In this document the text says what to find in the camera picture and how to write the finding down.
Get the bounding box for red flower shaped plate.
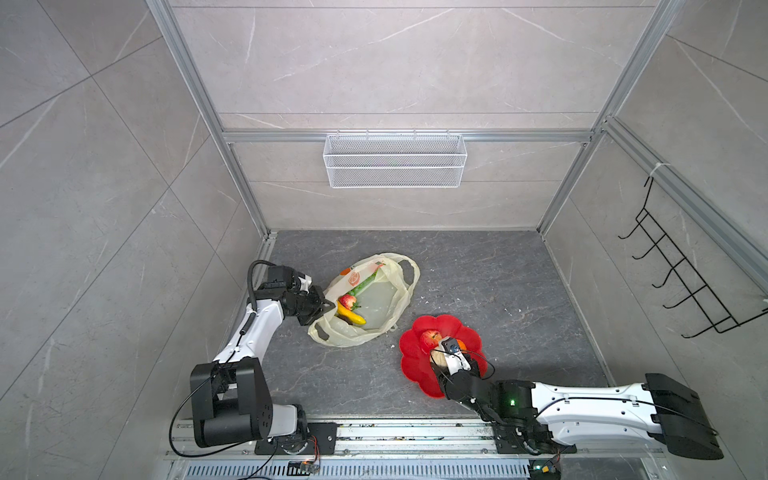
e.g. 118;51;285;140
399;315;488;398

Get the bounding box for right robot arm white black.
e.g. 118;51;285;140
430;353;724;460

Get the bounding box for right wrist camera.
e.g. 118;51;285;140
438;337;472;375

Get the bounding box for aluminium mounting rail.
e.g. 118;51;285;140
151;418;675;479

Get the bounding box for green fake grapes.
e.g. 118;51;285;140
349;269;379;296

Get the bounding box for yellow plastic bag fruit print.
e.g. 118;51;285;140
308;253;421;348

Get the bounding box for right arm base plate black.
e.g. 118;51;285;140
491;423;578;456

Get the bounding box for red fake strawberry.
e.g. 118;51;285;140
338;294;357;311

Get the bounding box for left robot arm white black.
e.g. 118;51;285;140
168;287;331;458

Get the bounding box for yellow fake banana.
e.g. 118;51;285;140
336;303;366;326

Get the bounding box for red pink fake apple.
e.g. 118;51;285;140
419;330;443;353

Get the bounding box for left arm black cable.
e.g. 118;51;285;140
247;259;277;313

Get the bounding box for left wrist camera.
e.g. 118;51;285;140
259;265;312;293

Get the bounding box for black wire hook rack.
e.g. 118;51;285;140
617;176;767;339

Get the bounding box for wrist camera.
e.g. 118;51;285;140
259;265;312;293
438;337;472;375

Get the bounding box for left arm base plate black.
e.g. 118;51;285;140
254;422;339;456

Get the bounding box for white wire mesh basket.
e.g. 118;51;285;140
323;133;468;189

